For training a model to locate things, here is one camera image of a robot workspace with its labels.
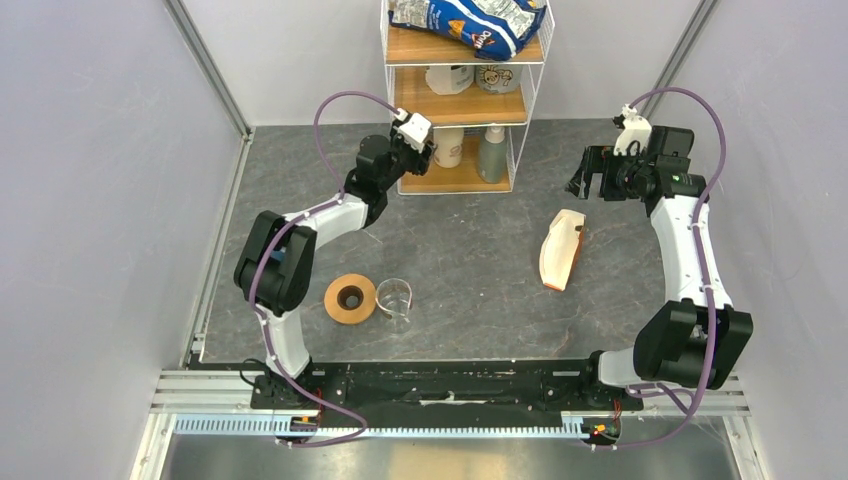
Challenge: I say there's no white wire wooden shelf rack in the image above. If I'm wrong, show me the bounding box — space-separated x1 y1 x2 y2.
380 1 555 195

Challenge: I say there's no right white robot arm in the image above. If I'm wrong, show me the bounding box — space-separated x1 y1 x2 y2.
566 126 753 409

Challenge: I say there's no clear glass carafe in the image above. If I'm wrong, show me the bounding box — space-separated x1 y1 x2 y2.
376 278 412 335

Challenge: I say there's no purple cable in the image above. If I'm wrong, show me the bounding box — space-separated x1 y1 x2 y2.
589 86 729 452
246 90 409 450

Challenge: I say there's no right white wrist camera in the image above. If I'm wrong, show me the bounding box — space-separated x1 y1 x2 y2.
612 104 652 156

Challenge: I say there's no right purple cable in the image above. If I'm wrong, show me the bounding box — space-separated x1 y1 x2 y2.
589 86 729 452

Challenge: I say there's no white coffee filter stack holder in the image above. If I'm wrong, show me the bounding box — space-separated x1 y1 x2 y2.
538 209 586 291

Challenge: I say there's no grey green spray bottle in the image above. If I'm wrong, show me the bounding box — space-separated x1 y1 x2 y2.
477 125 507 184

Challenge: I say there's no blue chips bag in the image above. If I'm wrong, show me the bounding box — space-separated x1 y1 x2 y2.
387 0 548 62

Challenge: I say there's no white small bottle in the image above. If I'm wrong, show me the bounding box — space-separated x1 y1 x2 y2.
433 127 465 169

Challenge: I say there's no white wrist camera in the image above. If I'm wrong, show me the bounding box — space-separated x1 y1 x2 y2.
612 104 652 156
392 108 432 153

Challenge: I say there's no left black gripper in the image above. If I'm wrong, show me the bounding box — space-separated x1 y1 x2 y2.
378 120 436 192

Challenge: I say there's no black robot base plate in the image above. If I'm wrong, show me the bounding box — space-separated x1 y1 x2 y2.
250 358 644 430

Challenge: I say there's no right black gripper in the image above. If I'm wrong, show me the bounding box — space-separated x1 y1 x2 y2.
565 145 654 202

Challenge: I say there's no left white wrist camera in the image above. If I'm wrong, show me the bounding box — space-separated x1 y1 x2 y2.
392 108 432 153

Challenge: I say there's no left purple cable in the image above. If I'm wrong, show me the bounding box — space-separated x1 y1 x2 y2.
246 90 409 450

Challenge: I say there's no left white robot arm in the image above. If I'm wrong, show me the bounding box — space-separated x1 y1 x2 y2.
233 125 435 409

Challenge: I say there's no round wooden dripper stand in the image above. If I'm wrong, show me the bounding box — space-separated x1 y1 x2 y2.
324 273 376 325

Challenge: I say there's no white plastic jug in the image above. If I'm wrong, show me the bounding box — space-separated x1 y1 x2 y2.
425 65 475 96

